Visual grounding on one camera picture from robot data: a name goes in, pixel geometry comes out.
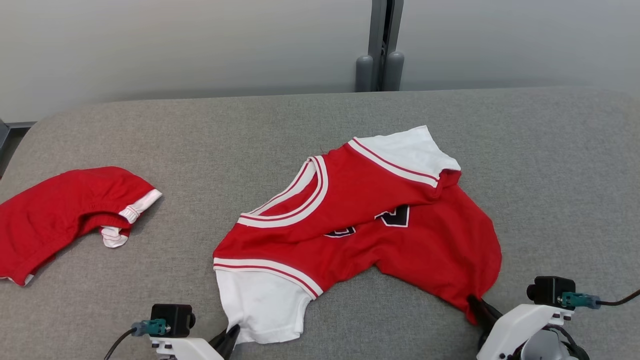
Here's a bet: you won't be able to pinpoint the teal right camera connector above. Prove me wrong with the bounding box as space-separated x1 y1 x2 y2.
561 292 601 310

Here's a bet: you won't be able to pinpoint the red shorts with white stripes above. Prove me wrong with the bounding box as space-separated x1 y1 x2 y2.
0 166 163 287

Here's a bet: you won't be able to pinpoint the teal camera connector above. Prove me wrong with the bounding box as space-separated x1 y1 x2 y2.
561 292 601 310
131 319 168 337

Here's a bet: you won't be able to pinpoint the black right camera cable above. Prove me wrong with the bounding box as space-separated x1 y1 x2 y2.
597 289 640 307

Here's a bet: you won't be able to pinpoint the black camera cable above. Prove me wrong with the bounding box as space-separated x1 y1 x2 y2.
104 327 136 360
597 289 640 307

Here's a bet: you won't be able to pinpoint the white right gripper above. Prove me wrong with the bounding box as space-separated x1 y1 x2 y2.
467 295 591 360

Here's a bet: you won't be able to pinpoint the grey metal partition post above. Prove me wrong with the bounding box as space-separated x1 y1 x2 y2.
367 0 405 92

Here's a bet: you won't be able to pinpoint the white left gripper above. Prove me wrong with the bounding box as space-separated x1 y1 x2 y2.
150 324 242 360

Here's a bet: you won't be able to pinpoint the grey cylindrical post cap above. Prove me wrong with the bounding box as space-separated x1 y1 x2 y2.
355 55 374 93
384 51 405 92

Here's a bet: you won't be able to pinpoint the teal left camera connector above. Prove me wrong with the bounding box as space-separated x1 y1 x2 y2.
131 319 168 337

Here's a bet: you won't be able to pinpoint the black left camera cable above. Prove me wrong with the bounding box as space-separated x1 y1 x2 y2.
104 327 136 360

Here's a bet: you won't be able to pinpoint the red and white jersey shirt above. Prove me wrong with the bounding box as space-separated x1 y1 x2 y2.
212 125 502 346

